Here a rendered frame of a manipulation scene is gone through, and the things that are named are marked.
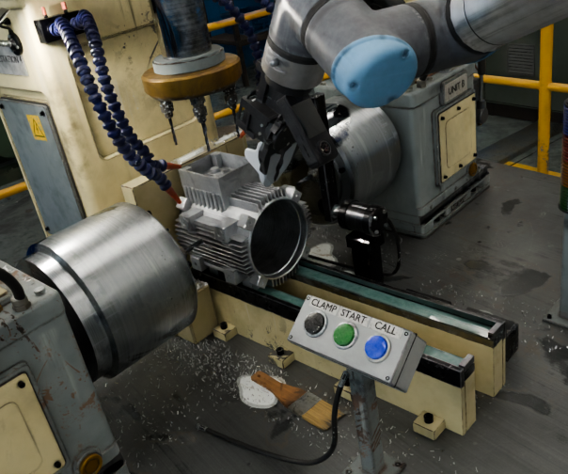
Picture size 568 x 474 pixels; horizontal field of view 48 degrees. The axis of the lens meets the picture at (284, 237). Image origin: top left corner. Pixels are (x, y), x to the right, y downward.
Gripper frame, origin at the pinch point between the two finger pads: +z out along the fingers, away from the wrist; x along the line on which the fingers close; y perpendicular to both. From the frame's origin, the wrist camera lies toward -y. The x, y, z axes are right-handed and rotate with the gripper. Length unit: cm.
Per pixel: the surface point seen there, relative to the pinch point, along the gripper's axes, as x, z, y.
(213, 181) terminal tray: -0.8, 11.0, 12.8
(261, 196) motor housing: -4.7, 9.6, 4.2
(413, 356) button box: 14.0, -7.4, -36.1
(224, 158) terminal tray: -10.5, 14.9, 19.2
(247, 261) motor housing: 2.5, 17.5, -1.5
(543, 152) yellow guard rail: -244, 113, 1
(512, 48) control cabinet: -338, 119, 67
